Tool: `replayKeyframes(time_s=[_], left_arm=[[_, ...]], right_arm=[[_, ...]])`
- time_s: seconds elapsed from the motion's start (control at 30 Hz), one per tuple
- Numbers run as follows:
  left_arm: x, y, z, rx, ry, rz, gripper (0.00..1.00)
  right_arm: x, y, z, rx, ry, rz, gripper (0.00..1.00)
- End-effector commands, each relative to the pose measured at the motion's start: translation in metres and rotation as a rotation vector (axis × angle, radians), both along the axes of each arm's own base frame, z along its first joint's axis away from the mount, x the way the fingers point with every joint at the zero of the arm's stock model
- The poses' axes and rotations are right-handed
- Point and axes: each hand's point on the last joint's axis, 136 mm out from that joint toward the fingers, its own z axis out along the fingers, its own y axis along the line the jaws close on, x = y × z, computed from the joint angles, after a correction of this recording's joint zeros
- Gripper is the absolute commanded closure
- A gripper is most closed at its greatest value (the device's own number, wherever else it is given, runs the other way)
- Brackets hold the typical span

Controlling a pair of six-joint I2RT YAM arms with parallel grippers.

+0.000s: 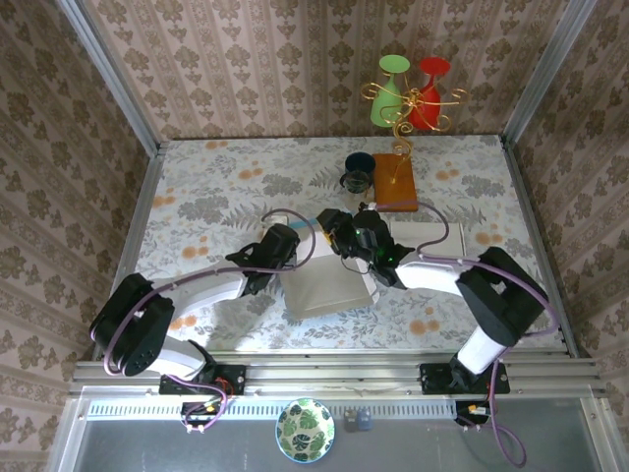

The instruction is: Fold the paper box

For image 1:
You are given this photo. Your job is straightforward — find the green wine glass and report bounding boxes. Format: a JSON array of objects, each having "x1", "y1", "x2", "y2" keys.
[{"x1": 369, "y1": 54, "x2": 412, "y2": 127}]

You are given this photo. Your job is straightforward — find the gold wire glass holder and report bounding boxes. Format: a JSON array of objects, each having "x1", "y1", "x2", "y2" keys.
[{"x1": 361, "y1": 81, "x2": 471, "y2": 213}]

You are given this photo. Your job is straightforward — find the dark blue cup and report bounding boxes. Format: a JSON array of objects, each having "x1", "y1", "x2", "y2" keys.
[{"x1": 345, "y1": 152, "x2": 378, "y2": 181}]

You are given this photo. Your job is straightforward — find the aluminium frame post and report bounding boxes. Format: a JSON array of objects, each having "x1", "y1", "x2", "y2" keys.
[
  {"x1": 501, "y1": 0, "x2": 600, "y2": 147},
  {"x1": 53, "y1": 0, "x2": 163, "y2": 156}
]

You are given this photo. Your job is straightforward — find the blue paper box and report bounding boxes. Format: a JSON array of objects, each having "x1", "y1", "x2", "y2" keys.
[{"x1": 280, "y1": 218, "x2": 380, "y2": 321}]

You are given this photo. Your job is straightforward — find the aluminium side rail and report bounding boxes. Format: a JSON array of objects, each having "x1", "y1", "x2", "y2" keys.
[
  {"x1": 90, "y1": 141, "x2": 166, "y2": 363},
  {"x1": 499, "y1": 137, "x2": 592, "y2": 359}
]

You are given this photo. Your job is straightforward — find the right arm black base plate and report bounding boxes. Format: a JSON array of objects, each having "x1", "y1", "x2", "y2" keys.
[{"x1": 420, "y1": 362, "x2": 511, "y2": 395}]

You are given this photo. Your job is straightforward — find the aluminium front rail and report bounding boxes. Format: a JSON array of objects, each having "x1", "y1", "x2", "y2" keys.
[{"x1": 68, "y1": 351, "x2": 608, "y2": 399}]

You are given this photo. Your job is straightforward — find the leaf pattern bowl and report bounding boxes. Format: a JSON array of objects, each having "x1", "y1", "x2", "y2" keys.
[{"x1": 274, "y1": 396, "x2": 337, "y2": 463}]

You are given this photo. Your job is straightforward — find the red wine glass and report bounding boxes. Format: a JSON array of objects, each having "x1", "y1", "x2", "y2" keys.
[{"x1": 406, "y1": 56, "x2": 451, "y2": 132}]

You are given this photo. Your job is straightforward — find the black cable connector block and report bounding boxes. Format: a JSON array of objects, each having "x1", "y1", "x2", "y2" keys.
[
  {"x1": 454, "y1": 400, "x2": 497, "y2": 427},
  {"x1": 181, "y1": 400, "x2": 222, "y2": 428}
]

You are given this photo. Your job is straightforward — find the white slotted cable duct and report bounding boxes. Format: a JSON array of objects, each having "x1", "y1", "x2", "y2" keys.
[{"x1": 86, "y1": 400, "x2": 456, "y2": 420}]

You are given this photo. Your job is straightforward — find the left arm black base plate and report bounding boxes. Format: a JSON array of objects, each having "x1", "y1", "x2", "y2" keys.
[{"x1": 159, "y1": 364, "x2": 247, "y2": 396}]

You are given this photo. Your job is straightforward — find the white paper box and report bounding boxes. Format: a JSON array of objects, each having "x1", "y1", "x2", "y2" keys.
[{"x1": 389, "y1": 220, "x2": 467, "y2": 257}]

